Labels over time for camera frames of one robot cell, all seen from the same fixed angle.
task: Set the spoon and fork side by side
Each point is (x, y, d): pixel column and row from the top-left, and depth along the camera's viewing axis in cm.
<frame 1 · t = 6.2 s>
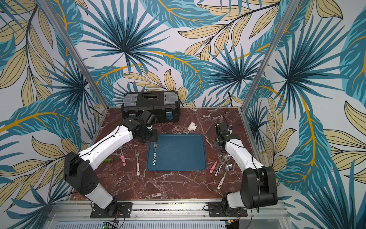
left hand: (153, 140, 82), fingers open
right hand: (222, 144, 88), fingers open
black plastic toolbox: (165, 105, 100), point 18 cm above the table
teal rectangular tray: (179, 152, 97), on the table
white PVC pipe fitting: (192, 126, 107), point 3 cm above the table
cow pattern handle fork: (154, 157, 92), point 2 cm above the table
white cartoon handle fork: (137, 152, 96), on the table
pink strawberry handle spoon: (123, 159, 92), on the table

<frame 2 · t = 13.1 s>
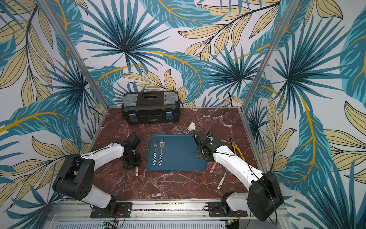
left hand: (138, 167, 87), fingers closed
right hand: (202, 153, 84), fingers open
cow pattern handle spoon: (161, 144, 97), point 3 cm above the table
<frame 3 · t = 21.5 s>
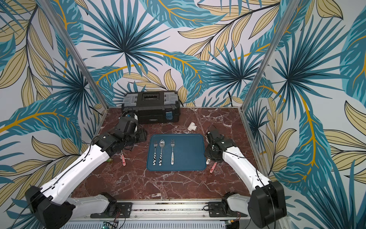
left hand: (143, 135, 76), fingers open
right hand: (208, 154, 83), fingers closed
white cartoon handle fork: (172, 154, 94), point 2 cm above the table
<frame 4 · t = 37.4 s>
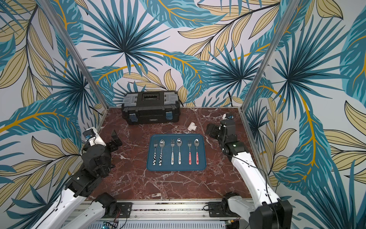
left hand: (106, 136, 68), fingers open
right hand: (214, 126, 80), fingers open
pink strawberry handle spoon: (196, 143, 100), point 2 cm above the table
white cartoon handle spoon: (179, 142, 99), point 2 cm above the table
the other named things where they were.

